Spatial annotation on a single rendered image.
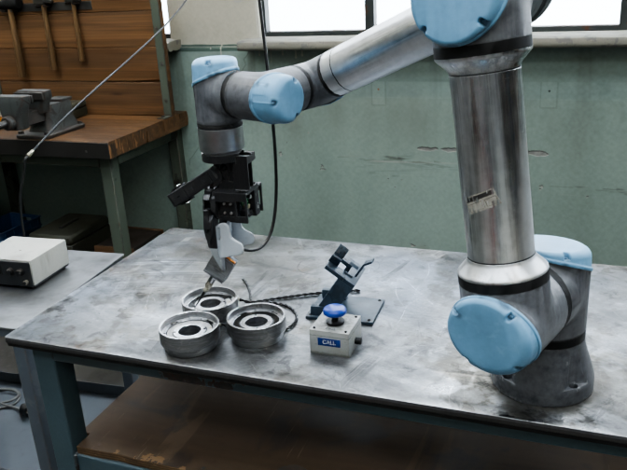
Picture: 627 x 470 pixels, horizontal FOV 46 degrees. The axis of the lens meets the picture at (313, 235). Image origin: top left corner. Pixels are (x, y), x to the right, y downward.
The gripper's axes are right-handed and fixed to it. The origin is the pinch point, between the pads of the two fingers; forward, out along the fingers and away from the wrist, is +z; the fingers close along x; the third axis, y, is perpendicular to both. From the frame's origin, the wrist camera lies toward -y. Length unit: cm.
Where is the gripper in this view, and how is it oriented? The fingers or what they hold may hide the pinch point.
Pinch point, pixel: (222, 260)
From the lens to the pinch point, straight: 131.2
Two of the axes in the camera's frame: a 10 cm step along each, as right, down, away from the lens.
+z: 0.5, 9.3, 3.5
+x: 3.1, -3.5, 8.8
